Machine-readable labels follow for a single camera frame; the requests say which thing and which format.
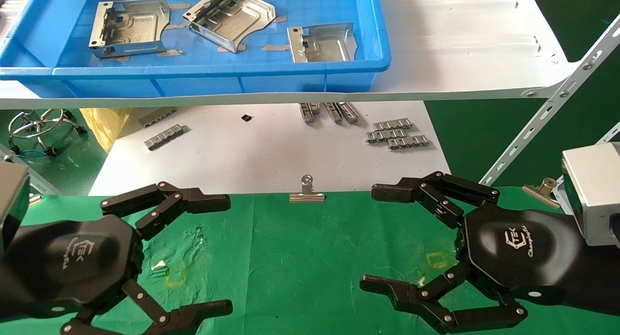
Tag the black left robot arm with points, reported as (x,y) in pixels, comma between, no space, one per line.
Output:
(5,296)

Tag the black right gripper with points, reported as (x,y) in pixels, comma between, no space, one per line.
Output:
(518,248)

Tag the white slotted steel strut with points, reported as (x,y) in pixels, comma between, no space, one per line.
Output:
(609,133)
(547,110)

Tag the blue plastic bin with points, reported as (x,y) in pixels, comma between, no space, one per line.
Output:
(193,83)

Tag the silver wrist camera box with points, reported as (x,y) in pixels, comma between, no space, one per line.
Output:
(12,199)
(598,190)

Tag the yellow plastic bag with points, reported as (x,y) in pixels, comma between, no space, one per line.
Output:
(104,124)

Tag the grey metal connector strip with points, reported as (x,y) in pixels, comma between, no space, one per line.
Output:
(309,112)
(408,142)
(157,117)
(392,124)
(385,135)
(333,112)
(348,112)
(165,137)

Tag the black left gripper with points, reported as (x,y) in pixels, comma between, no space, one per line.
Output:
(72,262)

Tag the silver sheet metal bracket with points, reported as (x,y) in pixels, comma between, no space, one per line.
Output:
(324,47)
(242,15)
(140,32)

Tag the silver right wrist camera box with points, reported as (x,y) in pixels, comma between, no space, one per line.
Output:
(598,190)

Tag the beige tape piece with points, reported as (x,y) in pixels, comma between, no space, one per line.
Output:
(170,53)
(273,47)
(119,58)
(177,26)
(280,19)
(180,6)

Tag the green table cloth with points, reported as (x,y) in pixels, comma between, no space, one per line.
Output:
(290,257)

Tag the small black plastic part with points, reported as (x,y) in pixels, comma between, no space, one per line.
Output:
(246,117)

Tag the chrome stool base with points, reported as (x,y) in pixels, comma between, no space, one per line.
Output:
(44,123)

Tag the grey metal bar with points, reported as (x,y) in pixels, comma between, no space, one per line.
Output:
(34,177)

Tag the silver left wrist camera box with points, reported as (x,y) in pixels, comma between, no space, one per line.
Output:
(12,199)

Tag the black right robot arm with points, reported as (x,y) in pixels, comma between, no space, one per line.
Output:
(600,281)

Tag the right bronze binder clip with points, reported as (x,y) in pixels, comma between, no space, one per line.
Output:
(541,192)

